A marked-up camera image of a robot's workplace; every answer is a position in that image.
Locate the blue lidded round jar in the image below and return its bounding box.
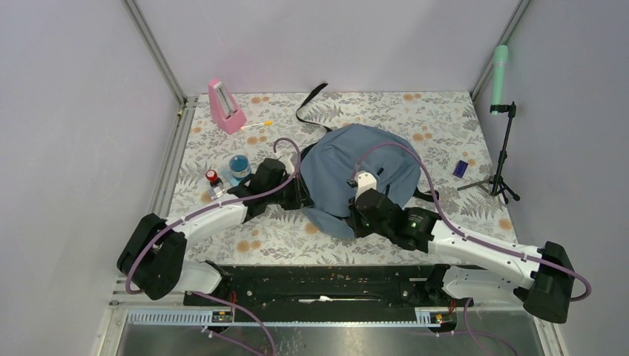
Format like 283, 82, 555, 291
228, 154, 251, 180

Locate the small purple eraser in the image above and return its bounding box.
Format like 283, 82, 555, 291
452, 160, 469, 178

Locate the light blue glue stick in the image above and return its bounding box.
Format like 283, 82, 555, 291
219, 167, 240, 186

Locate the red capped small bottle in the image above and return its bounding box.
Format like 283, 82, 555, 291
205, 169, 225, 200

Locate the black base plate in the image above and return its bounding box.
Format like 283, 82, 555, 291
211, 264, 466, 315

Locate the floral table mat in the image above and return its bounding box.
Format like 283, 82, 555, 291
168, 91, 516, 266

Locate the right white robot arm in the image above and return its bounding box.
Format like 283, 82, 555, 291
348, 189, 576, 324

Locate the mint green microphone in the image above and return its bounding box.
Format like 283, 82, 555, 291
490, 44, 509, 116

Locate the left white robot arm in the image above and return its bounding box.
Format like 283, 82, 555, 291
116, 156, 306, 305

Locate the pink metronome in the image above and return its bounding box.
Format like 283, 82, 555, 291
208, 79, 247, 135

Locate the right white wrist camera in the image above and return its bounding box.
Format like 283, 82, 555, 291
348, 171, 378, 199

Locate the blue-grey student backpack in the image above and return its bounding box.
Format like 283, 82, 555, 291
294, 82, 441, 241

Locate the white orange pen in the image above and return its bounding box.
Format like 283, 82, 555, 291
240, 121, 273, 131

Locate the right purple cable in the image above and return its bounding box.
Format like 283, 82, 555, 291
349, 142, 592, 356

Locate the black microphone tripod stand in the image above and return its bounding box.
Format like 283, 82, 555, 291
457, 102, 521, 205

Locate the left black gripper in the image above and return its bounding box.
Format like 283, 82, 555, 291
266, 172, 314, 210

